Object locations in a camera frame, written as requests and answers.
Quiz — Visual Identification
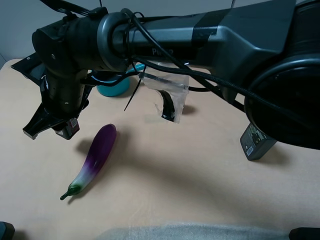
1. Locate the clear tape wrap on cable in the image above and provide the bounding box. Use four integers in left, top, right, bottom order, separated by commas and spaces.
138, 67, 190, 124

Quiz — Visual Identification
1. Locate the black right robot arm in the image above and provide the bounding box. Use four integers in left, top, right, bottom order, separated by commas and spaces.
12, 0, 320, 150

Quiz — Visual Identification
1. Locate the black robot base right corner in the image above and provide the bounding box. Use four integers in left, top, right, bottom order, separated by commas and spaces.
288, 227, 320, 240

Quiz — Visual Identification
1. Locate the teal saucepan with handle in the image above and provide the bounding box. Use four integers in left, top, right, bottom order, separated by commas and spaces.
92, 63, 145, 97

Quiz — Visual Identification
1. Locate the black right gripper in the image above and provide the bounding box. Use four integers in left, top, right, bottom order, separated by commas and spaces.
11, 18, 110, 140

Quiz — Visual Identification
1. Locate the purple toy eggplant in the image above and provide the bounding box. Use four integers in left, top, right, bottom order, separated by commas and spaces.
60, 124, 117, 201

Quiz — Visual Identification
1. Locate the small black square jar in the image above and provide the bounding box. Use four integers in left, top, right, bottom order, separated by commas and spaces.
52, 118, 80, 140

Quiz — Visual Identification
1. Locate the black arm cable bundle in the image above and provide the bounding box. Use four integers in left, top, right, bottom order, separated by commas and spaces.
119, 7, 320, 126

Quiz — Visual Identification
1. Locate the dark flat bottle black cap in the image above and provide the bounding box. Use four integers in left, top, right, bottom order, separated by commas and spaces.
240, 123, 277, 161

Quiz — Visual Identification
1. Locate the black robot base left corner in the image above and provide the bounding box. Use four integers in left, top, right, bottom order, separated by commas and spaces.
0, 221, 15, 240

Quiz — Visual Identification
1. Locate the grey cloth at table edge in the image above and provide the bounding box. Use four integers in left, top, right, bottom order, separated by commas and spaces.
96, 223, 289, 240

